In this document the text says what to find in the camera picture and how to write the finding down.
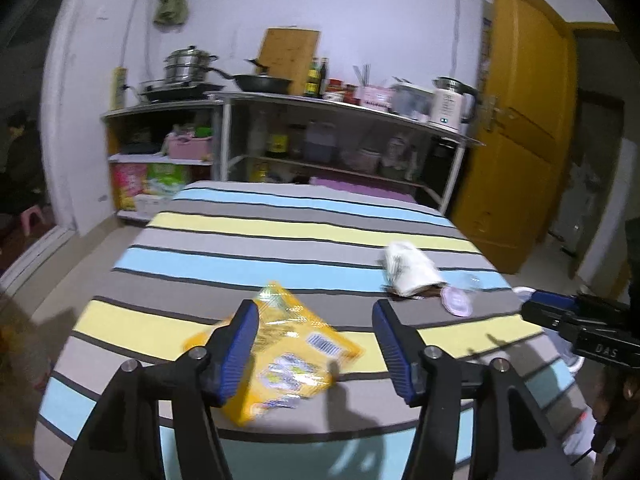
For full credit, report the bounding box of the pink utensil box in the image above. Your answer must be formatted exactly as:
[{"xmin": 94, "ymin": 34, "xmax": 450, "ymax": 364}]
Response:
[{"xmin": 359, "ymin": 86, "xmax": 395, "ymax": 112}]

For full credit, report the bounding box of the purple lidded storage box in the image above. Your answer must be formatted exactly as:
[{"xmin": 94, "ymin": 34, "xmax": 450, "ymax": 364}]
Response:
[{"xmin": 309, "ymin": 177, "xmax": 416, "ymax": 204}]

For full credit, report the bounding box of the striped tablecloth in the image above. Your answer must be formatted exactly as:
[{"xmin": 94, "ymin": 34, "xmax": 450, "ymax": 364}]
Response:
[{"xmin": 35, "ymin": 181, "xmax": 585, "ymax": 479}]

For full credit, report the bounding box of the white paper bag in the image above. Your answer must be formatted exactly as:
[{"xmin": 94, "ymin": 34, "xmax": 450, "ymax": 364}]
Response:
[{"xmin": 382, "ymin": 240, "xmax": 446, "ymax": 298}]

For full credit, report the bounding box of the black frying pan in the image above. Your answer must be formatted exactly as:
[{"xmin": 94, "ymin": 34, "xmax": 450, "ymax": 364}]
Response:
[{"xmin": 210, "ymin": 58, "xmax": 292, "ymax": 94}]

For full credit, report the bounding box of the stainless steel steamer pot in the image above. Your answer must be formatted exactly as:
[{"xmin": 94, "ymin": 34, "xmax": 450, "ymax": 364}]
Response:
[{"xmin": 164, "ymin": 46, "xmax": 218, "ymax": 84}]

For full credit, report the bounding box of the wooden cutting board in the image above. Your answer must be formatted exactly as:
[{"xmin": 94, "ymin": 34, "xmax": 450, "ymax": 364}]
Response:
[{"xmin": 257, "ymin": 27, "xmax": 320, "ymax": 96}]

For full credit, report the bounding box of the yellow snack packet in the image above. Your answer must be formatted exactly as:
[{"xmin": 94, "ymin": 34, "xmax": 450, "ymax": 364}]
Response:
[{"xmin": 182, "ymin": 279, "xmax": 364, "ymax": 428}]

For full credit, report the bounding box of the blue liquid jug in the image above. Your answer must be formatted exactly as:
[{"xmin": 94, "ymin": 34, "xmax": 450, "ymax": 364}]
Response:
[{"xmin": 303, "ymin": 122, "xmax": 337, "ymax": 164}]

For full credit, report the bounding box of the yellow-label oil bottle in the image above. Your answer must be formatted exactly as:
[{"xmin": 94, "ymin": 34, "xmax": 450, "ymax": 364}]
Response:
[{"xmin": 265, "ymin": 120, "xmax": 288, "ymax": 158}]

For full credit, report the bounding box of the pink plastic stool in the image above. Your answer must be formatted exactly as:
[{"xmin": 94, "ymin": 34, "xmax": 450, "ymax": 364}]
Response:
[{"xmin": 20, "ymin": 205, "xmax": 50, "ymax": 237}]

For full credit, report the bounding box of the black induction cooker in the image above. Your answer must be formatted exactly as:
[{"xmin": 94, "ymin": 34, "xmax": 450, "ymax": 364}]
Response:
[{"xmin": 139, "ymin": 79, "xmax": 224, "ymax": 103}]

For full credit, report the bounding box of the white metal shelf rack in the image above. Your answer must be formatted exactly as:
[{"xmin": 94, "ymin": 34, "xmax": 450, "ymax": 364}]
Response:
[{"xmin": 214, "ymin": 92, "xmax": 480, "ymax": 212}]

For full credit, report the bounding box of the pink plastic basket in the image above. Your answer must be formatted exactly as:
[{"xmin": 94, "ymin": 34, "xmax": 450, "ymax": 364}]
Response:
[{"xmin": 166, "ymin": 134, "xmax": 213, "ymax": 162}]

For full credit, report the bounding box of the white electric kettle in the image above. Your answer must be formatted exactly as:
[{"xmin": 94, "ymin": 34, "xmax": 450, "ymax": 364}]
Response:
[{"xmin": 428, "ymin": 77, "xmax": 478, "ymax": 133}]

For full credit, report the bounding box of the white power strip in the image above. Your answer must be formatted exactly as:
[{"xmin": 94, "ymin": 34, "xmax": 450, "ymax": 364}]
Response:
[{"xmin": 111, "ymin": 66, "xmax": 127, "ymax": 110}]

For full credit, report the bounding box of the yellow wooden door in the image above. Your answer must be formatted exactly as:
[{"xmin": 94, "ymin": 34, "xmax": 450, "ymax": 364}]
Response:
[{"xmin": 451, "ymin": 0, "xmax": 577, "ymax": 274}]

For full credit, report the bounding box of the dark sauce bottle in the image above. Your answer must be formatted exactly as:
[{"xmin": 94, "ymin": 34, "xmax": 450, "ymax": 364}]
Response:
[{"xmin": 304, "ymin": 58, "xmax": 320, "ymax": 98}]

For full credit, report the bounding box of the white plastic container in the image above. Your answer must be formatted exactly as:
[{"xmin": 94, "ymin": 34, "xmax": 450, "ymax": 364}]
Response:
[{"xmin": 390, "ymin": 82, "xmax": 434, "ymax": 120}]

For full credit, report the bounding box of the clear plastic cup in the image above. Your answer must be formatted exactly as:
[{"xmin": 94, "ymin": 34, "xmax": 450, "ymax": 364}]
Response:
[{"xmin": 440, "ymin": 274, "xmax": 482, "ymax": 318}]

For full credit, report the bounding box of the right hand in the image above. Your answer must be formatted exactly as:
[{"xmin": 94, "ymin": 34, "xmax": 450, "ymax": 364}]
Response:
[{"xmin": 591, "ymin": 366, "xmax": 639, "ymax": 438}]

